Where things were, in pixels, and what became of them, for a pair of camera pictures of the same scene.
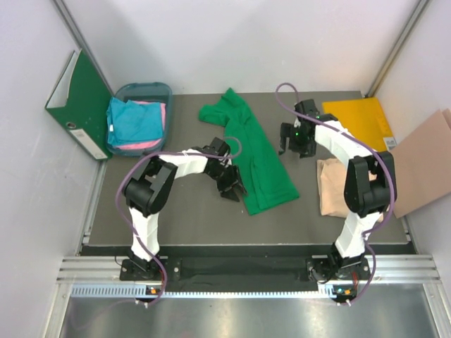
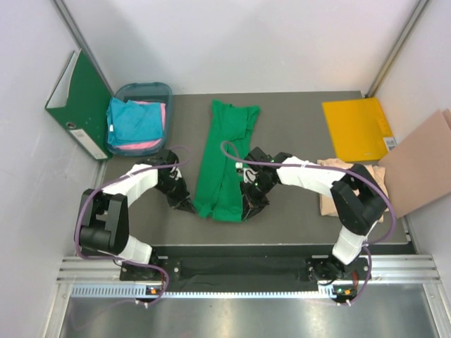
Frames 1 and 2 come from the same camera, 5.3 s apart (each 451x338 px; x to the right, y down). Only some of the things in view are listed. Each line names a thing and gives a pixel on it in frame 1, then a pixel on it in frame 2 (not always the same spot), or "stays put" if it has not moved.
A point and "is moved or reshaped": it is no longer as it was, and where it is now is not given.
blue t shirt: (133, 122) stays put
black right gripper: (287, 130) to (251, 205)
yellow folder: (363, 117) stays put
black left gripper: (234, 180) to (182, 201)
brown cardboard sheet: (423, 164) stays put
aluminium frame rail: (383, 267) stays put
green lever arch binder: (79, 101) stays put
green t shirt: (265, 182) is moved or reshaped
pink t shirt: (152, 145) stays put
